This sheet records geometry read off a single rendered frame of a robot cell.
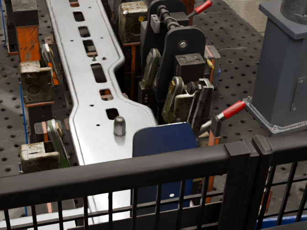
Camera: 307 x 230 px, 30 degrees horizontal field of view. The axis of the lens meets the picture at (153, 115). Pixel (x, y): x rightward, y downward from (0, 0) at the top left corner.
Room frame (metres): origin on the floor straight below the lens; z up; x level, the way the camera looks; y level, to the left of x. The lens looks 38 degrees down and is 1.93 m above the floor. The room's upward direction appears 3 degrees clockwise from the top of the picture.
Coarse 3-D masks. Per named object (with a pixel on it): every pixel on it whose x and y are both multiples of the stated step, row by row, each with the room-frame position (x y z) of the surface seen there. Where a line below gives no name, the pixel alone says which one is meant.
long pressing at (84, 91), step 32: (64, 0) 1.79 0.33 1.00; (96, 0) 1.80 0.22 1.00; (64, 32) 1.58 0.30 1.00; (96, 32) 1.59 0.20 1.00; (64, 64) 1.40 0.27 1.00; (96, 96) 1.25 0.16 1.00; (96, 128) 1.11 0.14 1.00; (128, 128) 1.12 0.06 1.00; (96, 160) 0.99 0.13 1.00; (128, 192) 0.90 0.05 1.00
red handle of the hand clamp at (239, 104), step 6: (240, 102) 1.06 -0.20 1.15; (228, 108) 1.05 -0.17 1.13; (234, 108) 1.05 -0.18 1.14; (240, 108) 1.05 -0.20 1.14; (222, 114) 1.05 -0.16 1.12; (228, 114) 1.04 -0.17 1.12; (234, 114) 1.05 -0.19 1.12; (210, 120) 1.04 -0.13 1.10; (222, 120) 1.04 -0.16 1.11; (204, 126) 1.03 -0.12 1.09; (210, 126) 1.03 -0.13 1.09; (204, 132) 1.03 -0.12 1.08
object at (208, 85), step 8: (200, 80) 1.04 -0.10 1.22; (208, 80) 1.04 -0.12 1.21; (192, 88) 1.01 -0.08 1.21; (200, 88) 1.02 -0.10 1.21; (208, 88) 1.02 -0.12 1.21; (216, 88) 1.04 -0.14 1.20; (200, 96) 1.02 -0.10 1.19; (208, 96) 1.02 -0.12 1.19; (192, 104) 1.04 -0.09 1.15; (200, 104) 1.01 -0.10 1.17; (192, 112) 1.04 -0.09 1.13; (200, 112) 1.01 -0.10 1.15; (192, 120) 1.04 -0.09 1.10; (200, 120) 1.01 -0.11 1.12; (192, 128) 1.01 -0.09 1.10; (200, 128) 1.01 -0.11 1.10
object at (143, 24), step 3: (144, 21) 1.54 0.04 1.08; (147, 21) 1.54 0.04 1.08; (141, 24) 1.53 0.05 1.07; (144, 24) 1.52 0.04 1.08; (141, 27) 1.53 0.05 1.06; (144, 27) 1.50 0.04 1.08; (141, 30) 1.52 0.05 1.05; (144, 30) 1.49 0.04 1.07; (141, 33) 1.52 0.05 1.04; (144, 33) 1.49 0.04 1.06; (141, 36) 1.52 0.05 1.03; (141, 39) 1.52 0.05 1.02; (141, 42) 1.52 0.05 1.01; (141, 45) 1.52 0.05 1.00; (141, 48) 1.52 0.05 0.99; (141, 51) 1.52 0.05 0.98; (141, 54) 1.51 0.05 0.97
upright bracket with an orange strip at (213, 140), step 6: (216, 114) 0.94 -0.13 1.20; (216, 120) 0.92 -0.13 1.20; (216, 126) 0.92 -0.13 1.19; (210, 132) 0.94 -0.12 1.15; (216, 132) 0.92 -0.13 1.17; (210, 138) 0.94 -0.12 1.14; (216, 138) 0.92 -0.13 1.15; (210, 144) 0.93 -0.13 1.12; (216, 144) 0.92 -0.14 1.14; (210, 180) 0.92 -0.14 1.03; (210, 186) 0.92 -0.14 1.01; (210, 198) 0.92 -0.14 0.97
